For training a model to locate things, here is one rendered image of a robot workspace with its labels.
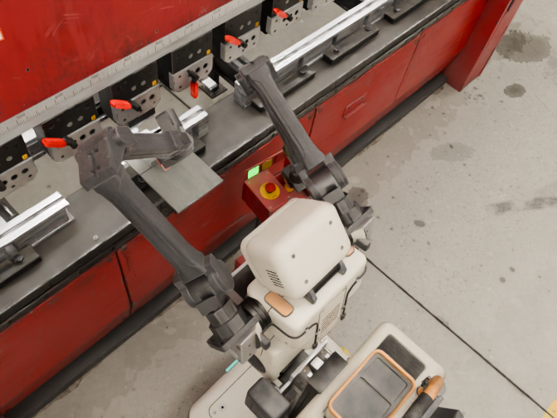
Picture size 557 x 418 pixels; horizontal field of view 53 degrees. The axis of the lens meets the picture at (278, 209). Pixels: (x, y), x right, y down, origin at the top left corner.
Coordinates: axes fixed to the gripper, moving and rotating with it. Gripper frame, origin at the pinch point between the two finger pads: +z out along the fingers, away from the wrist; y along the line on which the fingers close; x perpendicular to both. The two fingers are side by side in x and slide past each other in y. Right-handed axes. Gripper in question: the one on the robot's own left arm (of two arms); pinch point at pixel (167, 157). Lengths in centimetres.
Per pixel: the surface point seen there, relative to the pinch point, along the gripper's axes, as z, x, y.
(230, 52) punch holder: -14.6, -16.0, -31.4
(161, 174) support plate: -0.3, 3.3, 4.6
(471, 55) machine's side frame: 63, 38, -215
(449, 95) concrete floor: 86, 53, -208
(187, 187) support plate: -4.4, 11.0, 1.3
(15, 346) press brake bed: 30, 22, 66
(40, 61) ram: -41, -29, 26
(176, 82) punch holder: -15.2, -15.8, -10.4
